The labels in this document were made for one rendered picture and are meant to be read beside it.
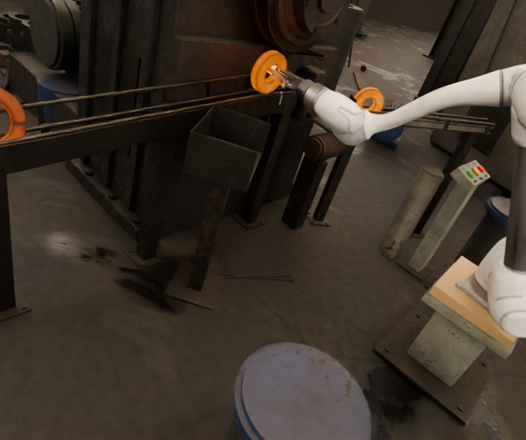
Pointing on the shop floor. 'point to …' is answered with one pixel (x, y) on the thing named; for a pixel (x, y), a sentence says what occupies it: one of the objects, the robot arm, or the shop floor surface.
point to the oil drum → (349, 23)
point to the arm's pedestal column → (438, 361)
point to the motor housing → (310, 175)
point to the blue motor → (391, 129)
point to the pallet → (9, 37)
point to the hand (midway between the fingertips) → (270, 68)
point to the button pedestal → (443, 222)
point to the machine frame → (91, 38)
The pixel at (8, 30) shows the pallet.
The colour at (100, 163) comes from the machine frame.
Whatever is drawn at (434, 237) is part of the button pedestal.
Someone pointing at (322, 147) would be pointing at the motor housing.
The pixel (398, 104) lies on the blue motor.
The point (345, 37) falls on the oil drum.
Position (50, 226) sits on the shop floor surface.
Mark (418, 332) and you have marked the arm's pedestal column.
